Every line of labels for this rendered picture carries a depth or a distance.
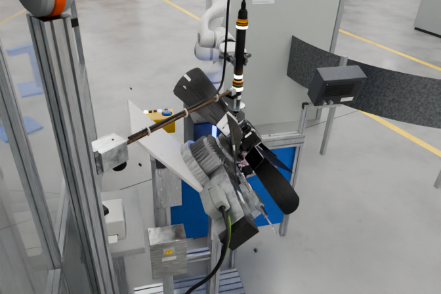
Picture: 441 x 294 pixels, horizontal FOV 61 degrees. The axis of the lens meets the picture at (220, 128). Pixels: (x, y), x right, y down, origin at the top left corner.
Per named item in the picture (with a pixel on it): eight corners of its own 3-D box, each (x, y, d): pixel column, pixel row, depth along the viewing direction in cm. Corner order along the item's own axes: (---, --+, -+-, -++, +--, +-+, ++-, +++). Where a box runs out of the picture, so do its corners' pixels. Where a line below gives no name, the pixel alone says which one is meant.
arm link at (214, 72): (202, 75, 221) (203, 35, 208) (233, 75, 223) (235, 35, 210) (203, 84, 211) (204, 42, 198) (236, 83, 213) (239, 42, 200)
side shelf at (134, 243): (81, 264, 143) (79, 258, 142) (85, 199, 173) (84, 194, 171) (145, 252, 149) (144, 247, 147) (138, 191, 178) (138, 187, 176)
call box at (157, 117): (144, 138, 192) (142, 120, 186) (142, 127, 200) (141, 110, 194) (175, 134, 196) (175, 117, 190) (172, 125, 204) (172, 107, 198)
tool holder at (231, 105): (234, 115, 153) (235, 93, 148) (221, 108, 157) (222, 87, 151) (247, 107, 159) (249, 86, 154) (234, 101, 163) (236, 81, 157)
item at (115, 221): (81, 253, 144) (77, 233, 138) (83, 222, 157) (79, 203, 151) (127, 245, 148) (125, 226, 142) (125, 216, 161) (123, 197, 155)
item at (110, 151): (100, 177, 110) (96, 153, 105) (86, 167, 113) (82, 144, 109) (129, 161, 116) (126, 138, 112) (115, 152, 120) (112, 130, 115)
